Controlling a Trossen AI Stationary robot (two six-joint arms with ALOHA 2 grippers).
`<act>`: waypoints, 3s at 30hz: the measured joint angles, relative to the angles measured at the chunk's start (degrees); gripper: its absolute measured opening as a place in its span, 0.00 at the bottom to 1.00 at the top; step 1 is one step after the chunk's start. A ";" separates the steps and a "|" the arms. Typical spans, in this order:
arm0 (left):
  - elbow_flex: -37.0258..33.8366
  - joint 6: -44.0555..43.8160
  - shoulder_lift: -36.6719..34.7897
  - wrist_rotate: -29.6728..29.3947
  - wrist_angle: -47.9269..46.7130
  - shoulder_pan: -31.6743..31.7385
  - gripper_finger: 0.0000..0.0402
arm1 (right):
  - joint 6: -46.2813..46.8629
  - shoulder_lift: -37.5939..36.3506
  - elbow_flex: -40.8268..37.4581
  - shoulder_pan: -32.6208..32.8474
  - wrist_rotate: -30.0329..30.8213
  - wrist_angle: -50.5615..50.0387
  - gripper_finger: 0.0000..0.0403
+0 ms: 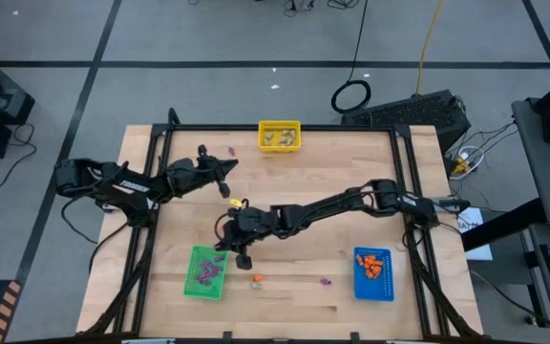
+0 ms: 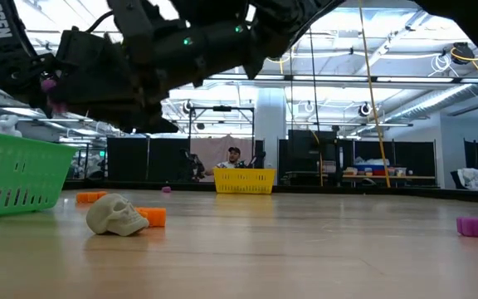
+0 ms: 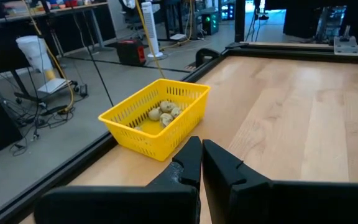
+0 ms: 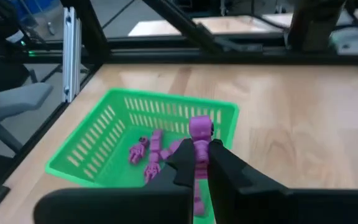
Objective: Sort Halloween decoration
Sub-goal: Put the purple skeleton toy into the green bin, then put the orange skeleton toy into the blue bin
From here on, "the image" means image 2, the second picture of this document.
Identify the yellow hanging cable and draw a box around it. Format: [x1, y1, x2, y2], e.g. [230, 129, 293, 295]
[357, 0, 392, 189]

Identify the green plastic basket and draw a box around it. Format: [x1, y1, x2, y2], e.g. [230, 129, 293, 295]
[0, 128, 79, 219]

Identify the silver air duct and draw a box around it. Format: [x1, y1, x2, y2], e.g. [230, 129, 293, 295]
[382, 82, 478, 124]

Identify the orange toy figure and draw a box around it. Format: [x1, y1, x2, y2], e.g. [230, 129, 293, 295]
[134, 207, 168, 228]
[76, 191, 108, 204]

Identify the black metal frame rig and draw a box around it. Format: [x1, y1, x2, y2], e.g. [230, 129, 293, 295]
[188, 105, 256, 184]

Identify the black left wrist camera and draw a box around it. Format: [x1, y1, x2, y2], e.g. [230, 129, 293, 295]
[55, 25, 143, 107]

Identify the person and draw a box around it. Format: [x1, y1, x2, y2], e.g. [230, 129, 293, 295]
[212, 146, 243, 169]

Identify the white cloth pile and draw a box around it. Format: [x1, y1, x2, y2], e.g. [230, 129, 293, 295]
[450, 168, 478, 193]

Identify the long ceiling light strip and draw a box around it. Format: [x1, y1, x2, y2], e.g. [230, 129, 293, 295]
[0, 72, 478, 85]

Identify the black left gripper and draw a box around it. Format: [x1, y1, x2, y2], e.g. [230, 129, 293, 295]
[39, 93, 180, 135]

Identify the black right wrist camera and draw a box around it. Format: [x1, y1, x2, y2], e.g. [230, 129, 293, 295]
[108, 0, 248, 38]

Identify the black cabinet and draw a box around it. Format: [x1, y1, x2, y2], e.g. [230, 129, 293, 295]
[278, 130, 339, 186]

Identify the yellow plastic basket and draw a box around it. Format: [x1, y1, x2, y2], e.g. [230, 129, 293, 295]
[212, 167, 277, 195]

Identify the wooden side table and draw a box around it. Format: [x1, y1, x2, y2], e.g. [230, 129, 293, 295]
[341, 174, 437, 188]

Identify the beige plastic skull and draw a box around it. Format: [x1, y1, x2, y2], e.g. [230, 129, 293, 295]
[85, 194, 150, 238]

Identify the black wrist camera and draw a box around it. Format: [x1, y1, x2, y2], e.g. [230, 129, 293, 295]
[55, 25, 143, 107]
[108, 0, 248, 38]

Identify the blue storage bin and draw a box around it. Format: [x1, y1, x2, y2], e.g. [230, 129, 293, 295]
[354, 163, 388, 177]

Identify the white background robot figure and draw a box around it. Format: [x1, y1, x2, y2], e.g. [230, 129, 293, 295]
[0, 115, 23, 138]

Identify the black left camera cable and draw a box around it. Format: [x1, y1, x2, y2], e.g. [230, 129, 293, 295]
[84, 8, 118, 34]

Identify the pale pink curtain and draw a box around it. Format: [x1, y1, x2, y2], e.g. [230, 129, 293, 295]
[190, 135, 255, 183]

